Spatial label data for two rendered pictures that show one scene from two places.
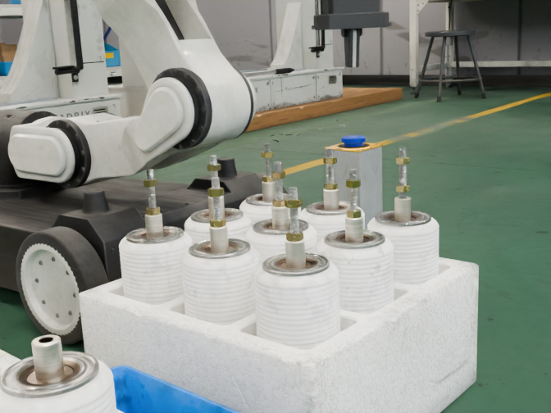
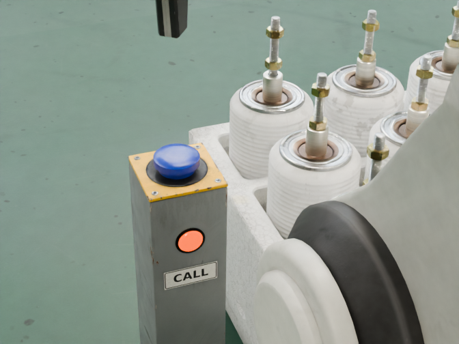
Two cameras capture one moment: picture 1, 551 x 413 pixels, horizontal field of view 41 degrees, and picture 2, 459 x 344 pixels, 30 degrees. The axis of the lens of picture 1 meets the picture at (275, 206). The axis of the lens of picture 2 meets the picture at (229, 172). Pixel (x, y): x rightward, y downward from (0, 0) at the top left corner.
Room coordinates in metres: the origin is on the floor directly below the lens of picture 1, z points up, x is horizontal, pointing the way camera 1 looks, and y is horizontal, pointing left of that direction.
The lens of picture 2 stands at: (1.74, 0.20, 0.73)
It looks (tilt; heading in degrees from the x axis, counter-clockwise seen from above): 34 degrees down; 209
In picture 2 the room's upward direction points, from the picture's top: 1 degrees clockwise
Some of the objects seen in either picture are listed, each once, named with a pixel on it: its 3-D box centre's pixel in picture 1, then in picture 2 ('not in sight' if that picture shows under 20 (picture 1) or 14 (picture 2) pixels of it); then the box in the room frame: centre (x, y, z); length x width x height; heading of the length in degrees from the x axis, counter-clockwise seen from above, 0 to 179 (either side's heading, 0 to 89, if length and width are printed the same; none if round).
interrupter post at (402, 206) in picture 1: (403, 209); (272, 87); (0.97, -0.17, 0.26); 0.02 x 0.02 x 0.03
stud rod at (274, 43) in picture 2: (403, 174); (274, 49); (0.97, -0.17, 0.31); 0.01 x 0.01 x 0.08
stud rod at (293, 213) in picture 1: (293, 220); (457, 27); (0.79, -0.02, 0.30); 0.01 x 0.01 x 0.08
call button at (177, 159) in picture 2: (353, 142); (176, 164); (1.22, -0.14, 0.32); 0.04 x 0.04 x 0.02
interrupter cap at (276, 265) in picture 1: (295, 265); (450, 66); (0.79, -0.02, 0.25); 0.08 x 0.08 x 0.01
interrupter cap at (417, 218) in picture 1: (403, 219); (272, 97); (0.97, -0.17, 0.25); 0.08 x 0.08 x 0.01
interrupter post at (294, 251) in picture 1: (295, 253); (452, 56); (0.79, -0.02, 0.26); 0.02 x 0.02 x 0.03
